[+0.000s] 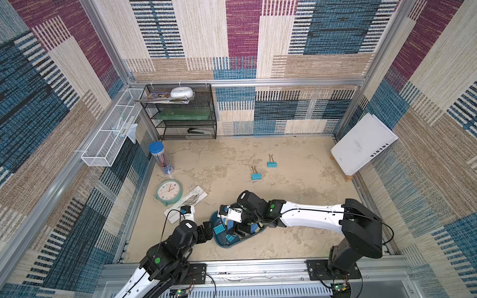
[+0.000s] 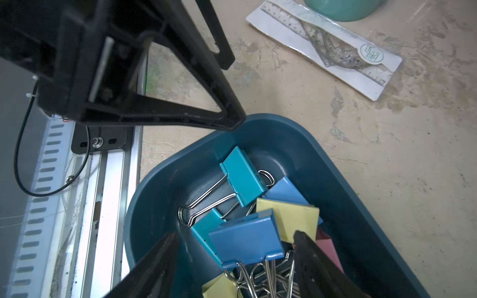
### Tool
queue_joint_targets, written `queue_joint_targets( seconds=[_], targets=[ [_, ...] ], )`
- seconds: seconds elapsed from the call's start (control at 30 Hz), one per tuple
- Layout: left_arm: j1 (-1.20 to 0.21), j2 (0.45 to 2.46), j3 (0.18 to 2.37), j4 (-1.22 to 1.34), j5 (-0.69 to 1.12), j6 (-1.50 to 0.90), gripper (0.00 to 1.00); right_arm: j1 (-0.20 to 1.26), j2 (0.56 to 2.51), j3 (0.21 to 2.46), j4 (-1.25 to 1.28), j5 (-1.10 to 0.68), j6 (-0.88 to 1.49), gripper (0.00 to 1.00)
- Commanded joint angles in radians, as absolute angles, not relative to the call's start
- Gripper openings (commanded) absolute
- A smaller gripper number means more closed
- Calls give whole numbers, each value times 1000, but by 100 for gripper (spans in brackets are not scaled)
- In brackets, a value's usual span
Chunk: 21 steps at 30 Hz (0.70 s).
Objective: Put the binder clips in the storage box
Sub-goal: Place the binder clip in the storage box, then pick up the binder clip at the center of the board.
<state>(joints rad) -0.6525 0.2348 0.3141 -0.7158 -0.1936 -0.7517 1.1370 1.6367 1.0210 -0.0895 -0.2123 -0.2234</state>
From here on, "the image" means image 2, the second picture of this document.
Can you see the teal binder clip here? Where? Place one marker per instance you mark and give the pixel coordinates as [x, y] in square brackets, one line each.
[247, 184]
[203, 227]

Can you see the blue binder clip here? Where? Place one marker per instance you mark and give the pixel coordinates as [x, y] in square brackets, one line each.
[284, 191]
[248, 240]

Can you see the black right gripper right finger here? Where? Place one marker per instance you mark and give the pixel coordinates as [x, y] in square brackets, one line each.
[316, 275]

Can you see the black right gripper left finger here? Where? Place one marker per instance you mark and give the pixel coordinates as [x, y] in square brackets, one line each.
[153, 276]

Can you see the teal plastic storage box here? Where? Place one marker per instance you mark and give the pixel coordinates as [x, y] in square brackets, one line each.
[285, 149]

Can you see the green round wall clock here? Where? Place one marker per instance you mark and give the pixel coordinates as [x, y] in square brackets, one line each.
[344, 10]

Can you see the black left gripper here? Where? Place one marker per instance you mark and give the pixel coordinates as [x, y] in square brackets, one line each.
[85, 53]

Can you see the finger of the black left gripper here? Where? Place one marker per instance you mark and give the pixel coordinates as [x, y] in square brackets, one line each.
[169, 24]
[225, 57]

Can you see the ruler set white package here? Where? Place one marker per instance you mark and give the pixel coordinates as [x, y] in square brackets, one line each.
[361, 64]

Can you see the pink binder clip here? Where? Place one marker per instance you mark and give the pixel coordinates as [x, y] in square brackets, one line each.
[325, 243]

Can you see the yellow binder clip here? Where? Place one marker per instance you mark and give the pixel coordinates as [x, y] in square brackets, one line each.
[220, 287]
[292, 217]

